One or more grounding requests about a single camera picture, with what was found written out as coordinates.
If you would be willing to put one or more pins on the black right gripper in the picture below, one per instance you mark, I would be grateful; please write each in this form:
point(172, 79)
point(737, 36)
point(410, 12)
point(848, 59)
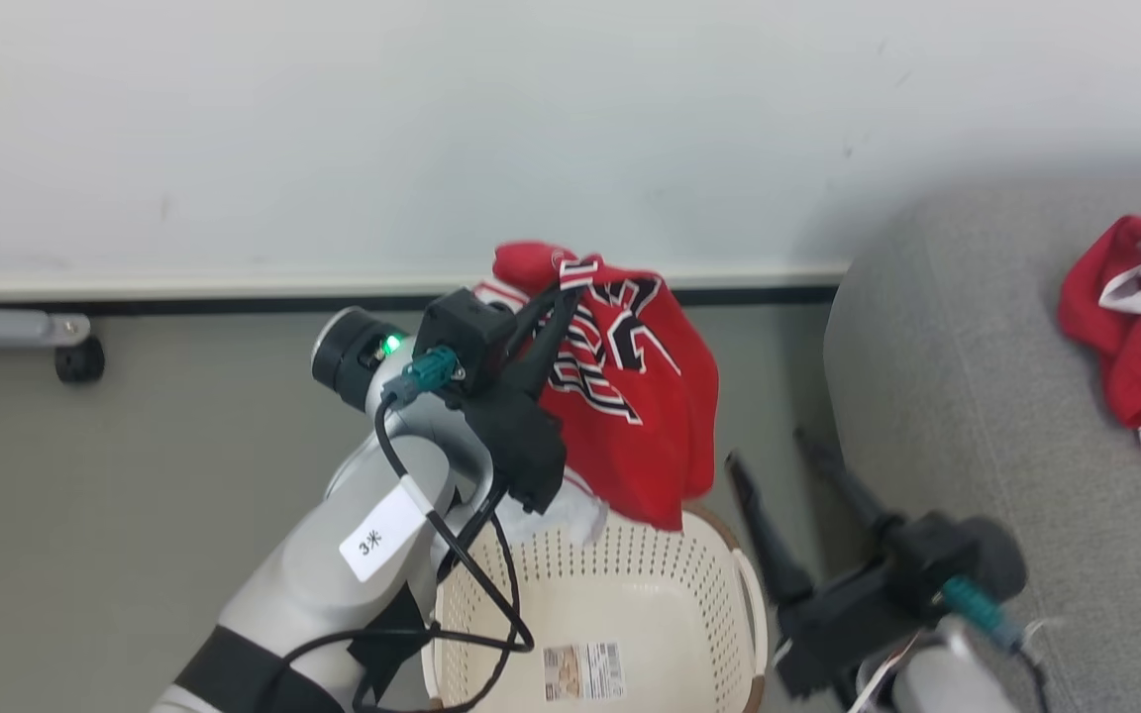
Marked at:
point(848, 624)

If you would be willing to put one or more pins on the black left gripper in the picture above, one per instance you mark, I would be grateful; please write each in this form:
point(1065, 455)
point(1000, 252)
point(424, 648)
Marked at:
point(521, 441)

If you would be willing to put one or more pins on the red basketball jersey black lettering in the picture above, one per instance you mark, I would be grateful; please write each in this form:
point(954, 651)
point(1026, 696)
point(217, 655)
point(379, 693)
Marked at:
point(650, 416)

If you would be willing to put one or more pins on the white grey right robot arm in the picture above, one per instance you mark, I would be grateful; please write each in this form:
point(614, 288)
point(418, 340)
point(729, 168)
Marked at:
point(937, 673)

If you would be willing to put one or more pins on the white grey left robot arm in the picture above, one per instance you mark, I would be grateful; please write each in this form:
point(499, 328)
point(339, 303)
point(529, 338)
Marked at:
point(323, 564)

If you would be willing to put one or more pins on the light grey fabric sofa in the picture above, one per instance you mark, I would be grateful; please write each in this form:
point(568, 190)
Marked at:
point(977, 396)

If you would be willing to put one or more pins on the white cloth garment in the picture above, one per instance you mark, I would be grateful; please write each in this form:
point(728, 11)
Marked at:
point(570, 515)

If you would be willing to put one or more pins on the cream perforated laundry basket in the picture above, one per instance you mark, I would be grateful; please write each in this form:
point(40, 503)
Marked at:
point(630, 594)

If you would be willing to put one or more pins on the printed sticker label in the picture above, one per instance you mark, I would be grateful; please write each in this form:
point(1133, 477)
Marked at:
point(583, 671)

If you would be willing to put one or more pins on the black floor edge strip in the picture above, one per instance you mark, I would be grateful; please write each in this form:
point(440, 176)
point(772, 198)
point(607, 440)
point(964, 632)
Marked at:
point(234, 305)

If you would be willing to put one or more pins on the black caster wheel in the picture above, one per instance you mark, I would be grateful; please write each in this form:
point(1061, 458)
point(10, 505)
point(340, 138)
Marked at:
point(80, 359)

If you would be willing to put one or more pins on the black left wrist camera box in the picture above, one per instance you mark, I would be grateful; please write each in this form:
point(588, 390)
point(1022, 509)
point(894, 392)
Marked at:
point(466, 332)

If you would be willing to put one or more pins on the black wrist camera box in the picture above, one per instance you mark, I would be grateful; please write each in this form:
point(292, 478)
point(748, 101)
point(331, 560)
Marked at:
point(982, 555)
point(466, 332)

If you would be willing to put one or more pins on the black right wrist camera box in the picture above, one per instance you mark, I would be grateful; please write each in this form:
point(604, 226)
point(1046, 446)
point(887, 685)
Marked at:
point(982, 555)

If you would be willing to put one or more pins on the white wall baseboard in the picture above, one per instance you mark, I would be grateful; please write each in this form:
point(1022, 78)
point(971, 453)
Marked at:
point(234, 282)

